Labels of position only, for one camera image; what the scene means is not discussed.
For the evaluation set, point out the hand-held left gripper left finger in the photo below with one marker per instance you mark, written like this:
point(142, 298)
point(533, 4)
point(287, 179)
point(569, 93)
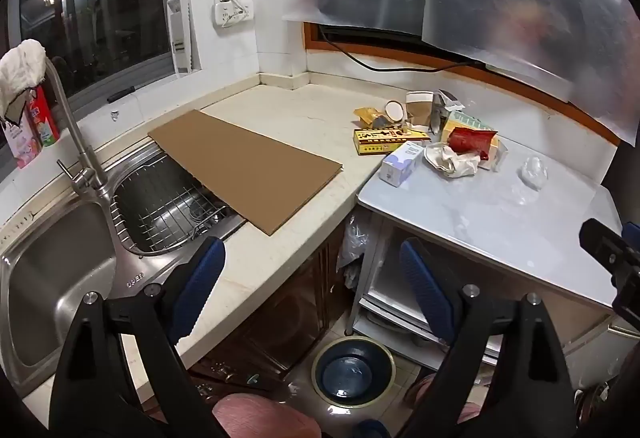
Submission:
point(200, 278)

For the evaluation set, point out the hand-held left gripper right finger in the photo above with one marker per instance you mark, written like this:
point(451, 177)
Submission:
point(425, 283)

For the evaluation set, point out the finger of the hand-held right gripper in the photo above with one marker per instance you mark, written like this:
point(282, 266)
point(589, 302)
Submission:
point(600, 238)

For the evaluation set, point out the round trash bin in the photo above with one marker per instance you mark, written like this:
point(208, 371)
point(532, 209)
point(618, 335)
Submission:
point(350, 373)

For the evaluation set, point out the pale green packet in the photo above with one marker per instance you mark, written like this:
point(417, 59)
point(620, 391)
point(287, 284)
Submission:
point(472, 122)

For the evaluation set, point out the yellow snack bag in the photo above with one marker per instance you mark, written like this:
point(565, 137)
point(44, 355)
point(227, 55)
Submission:
point(367, 117)

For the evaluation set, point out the white cabinet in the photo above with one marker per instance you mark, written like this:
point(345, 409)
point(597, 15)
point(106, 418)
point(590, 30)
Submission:
point(475, 218)

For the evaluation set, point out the clear plastic bag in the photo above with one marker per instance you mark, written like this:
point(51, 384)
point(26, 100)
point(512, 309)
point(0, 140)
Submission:
point(352, 243)

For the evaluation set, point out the dark wooden cabinet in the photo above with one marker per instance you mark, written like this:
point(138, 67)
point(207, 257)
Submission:
point(280, 318)

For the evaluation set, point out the crumpled clear plastic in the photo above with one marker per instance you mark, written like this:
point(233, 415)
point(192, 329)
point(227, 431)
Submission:
point(534, 170)

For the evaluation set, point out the brown cardboard sheet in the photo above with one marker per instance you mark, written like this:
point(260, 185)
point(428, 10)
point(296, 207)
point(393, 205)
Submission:
point(240, 163)

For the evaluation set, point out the white blue carton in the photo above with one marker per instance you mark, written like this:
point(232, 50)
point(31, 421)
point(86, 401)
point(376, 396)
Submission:
point(400, 163)

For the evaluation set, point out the crumpled white wrapper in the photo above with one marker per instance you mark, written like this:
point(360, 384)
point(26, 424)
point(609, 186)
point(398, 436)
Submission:
point(455, 163)

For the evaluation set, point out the yellow printed box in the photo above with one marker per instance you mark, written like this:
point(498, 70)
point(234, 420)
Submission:
point(385, 140)

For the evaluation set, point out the red packet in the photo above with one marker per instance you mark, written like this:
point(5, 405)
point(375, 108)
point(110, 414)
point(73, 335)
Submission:
point(470, 140)

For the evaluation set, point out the stainless steel double sink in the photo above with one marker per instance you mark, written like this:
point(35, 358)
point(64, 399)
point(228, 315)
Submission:
point(50, 268)

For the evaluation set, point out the person's leg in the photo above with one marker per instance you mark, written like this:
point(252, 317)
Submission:
point(265, 418)

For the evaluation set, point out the blue cloth bag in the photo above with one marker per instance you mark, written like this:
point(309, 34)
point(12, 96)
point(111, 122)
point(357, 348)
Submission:
point(371, 429)

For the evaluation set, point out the metal cookware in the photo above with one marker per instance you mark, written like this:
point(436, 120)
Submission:
point(597, 405)

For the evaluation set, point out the silver foil packet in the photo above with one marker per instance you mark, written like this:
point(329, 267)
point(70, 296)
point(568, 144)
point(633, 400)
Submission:
point(440, 113)

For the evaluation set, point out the paper cup with brown sleeve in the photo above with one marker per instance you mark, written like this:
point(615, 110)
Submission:
point(419, 110)

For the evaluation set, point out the white orange paper cup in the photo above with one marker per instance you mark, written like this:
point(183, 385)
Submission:
point(394, 110)

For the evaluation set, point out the steel kitchen faucet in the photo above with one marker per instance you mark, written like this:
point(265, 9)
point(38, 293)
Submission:
point(75, 128)

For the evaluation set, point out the red detergent bottle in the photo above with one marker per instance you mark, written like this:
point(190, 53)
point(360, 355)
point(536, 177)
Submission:
point(42, 123)

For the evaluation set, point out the pink packet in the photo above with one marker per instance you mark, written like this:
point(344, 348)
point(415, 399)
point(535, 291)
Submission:
point(22, 143)

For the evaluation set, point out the white plastic grater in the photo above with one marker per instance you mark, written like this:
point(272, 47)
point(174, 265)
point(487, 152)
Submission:
point(180, 38)

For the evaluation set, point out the white cloth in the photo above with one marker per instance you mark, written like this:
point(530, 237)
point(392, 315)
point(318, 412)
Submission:
point(20, 68)

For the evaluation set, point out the glass window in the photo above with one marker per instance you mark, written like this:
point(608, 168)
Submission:
point(100, 8)

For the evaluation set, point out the wooden window frame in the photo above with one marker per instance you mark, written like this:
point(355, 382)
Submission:
point(530, 90)

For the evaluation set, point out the white wall socket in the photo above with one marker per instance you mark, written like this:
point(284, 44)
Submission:
point(227, 10)

